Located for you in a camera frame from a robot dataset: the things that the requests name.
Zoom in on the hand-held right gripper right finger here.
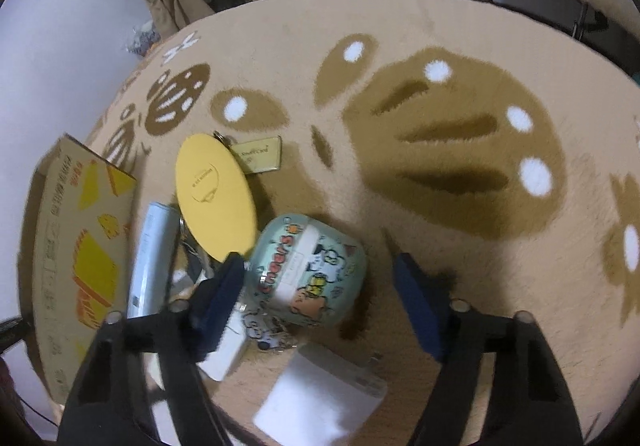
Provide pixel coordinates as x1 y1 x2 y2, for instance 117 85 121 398
392 253 586 446

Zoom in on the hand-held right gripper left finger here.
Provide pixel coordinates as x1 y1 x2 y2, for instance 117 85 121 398
57 252 247 446

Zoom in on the white power strip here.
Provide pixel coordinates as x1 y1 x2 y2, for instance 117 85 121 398
170 271 251 382

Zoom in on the light blue cylindrical device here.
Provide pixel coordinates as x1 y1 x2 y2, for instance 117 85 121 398
126 202 180 321

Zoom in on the cartoon print rounded tin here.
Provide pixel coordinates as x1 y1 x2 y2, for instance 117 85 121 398
243 213 368 329

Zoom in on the white charger with prongs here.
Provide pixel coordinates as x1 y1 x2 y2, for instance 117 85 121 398
252 343 388 446

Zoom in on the brown cardboard box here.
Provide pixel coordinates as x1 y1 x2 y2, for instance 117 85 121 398
20 133 138 407

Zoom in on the beige key tag card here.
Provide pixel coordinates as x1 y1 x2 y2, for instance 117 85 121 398
214 131 283 177

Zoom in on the beige flower-print rug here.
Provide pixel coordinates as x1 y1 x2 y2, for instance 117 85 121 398
82 0 640 446

